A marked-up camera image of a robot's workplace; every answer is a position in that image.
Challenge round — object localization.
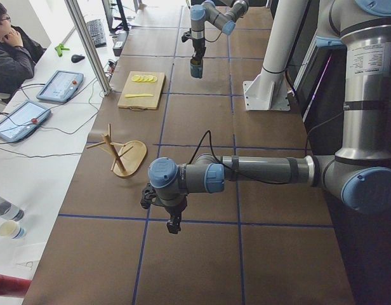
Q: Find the black monitor stand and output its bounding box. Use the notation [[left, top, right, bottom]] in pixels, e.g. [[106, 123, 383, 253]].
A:
[[102, 0, 129, 34]]

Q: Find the white pedestal column base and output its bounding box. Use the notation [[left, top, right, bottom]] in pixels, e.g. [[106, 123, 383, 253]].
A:
[[243, 0, 308, 111]]

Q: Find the small black box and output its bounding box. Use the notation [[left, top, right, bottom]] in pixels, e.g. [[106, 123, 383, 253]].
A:
[[112, 30, 128, 57]]

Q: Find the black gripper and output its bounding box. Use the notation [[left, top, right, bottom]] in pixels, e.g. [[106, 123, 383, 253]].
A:
[[164, 200, 187, 234], [192, 38, 206, 60]]

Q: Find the wooden cup storage rack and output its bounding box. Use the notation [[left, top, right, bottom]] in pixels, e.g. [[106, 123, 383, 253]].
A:
[[86, 123, 147, 179]]

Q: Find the green plastic tool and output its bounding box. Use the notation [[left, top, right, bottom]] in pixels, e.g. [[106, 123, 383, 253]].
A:
[[55, 43, 70, 57]]

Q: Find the far teach pendant tablet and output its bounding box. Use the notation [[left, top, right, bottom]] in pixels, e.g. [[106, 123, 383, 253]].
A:
[[36, 70, 84, 103]]

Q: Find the black keyboard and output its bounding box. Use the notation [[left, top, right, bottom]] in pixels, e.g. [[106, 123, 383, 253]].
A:
[[86, 19, 107, 48]]

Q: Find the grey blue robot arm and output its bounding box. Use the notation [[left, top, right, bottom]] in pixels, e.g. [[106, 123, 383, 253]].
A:
[[182, 1, 249, 61], [140, 1, 391, 234]]

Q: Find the dark teal ribbed mug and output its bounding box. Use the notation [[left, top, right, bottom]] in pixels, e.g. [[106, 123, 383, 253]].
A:
[[190, 57, 203, 79]]

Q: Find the teach pendant tablet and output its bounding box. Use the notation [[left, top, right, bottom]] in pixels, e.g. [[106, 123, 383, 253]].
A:
[[0, 100, 51, 143], [36, 70, 84, 103]]

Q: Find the white paper cup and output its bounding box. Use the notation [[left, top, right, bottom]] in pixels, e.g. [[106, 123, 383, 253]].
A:
[[0, 220, 26, 240]]

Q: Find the aluminium frame post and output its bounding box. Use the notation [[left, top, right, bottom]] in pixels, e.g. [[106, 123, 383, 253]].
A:
[[65, 0, 112, 96]]

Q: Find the bamboo cutting board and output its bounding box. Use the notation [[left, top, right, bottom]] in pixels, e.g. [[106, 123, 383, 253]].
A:
[[117, 71, 165, 110]]

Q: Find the red object at edge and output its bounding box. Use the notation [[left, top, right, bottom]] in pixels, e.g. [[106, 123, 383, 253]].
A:
[[0, 274, 32, 298]]

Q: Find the near teach pendant tablet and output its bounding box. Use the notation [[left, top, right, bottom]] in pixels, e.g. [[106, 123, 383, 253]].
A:
[[0, 100, 51, 143]]

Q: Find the black computer mouse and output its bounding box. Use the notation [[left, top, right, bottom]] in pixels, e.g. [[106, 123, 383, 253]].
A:
[[70, 54, 85, 64]]

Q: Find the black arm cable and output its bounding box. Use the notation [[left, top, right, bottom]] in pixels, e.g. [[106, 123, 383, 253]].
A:
[[189, 129, 298, 185]]

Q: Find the clear water bottle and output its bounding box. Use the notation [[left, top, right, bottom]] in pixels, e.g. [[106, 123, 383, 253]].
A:
[[0, 196, 24, 221]]

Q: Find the yellow plastic knife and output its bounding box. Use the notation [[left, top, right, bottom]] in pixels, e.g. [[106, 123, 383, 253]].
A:
[[124, 93, 154, 98]]

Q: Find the seated person in black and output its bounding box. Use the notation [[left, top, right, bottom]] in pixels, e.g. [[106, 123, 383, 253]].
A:
[[0, 3, 46, 96]]

